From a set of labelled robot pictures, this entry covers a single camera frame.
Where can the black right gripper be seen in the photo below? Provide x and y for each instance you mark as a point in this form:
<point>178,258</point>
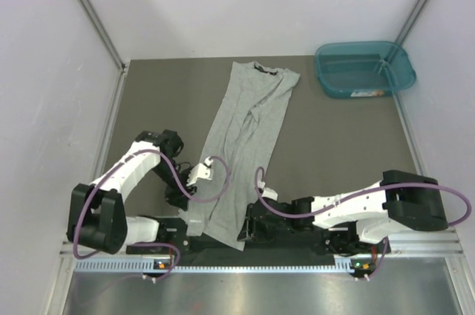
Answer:
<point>251,230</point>

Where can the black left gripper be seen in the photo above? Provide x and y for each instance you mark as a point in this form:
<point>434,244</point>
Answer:
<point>177,195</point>

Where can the grey adidas t-shirt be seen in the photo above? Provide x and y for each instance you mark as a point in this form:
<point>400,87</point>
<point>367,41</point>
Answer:
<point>244,133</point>

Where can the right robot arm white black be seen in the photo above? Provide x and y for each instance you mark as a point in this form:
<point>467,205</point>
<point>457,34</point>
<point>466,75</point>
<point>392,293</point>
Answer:
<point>401,201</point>

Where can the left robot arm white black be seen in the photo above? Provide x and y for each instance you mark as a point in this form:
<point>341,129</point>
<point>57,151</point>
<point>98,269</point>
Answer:
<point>97,216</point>

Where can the teal plastic bin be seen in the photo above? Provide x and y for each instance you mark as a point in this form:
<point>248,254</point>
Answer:
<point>363,69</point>

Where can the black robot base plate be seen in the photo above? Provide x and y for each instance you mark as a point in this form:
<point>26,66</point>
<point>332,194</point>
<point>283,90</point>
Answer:
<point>309,247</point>

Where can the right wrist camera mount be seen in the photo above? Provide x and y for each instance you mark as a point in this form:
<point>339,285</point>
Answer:
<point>267,192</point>

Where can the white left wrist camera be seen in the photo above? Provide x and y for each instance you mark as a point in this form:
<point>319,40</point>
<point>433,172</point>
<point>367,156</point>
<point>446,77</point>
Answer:
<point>202,171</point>

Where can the aluminium front rail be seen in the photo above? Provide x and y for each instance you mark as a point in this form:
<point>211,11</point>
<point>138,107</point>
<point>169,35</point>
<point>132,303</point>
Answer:
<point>406,242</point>

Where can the left aluminium frame post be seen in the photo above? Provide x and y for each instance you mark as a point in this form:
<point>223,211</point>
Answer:
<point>101,32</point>

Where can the aluminium frame post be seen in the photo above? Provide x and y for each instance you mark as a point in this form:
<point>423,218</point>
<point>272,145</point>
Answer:
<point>101,32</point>
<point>423,1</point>

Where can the right aluminium frame post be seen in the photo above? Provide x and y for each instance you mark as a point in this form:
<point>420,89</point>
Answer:
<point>423,1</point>

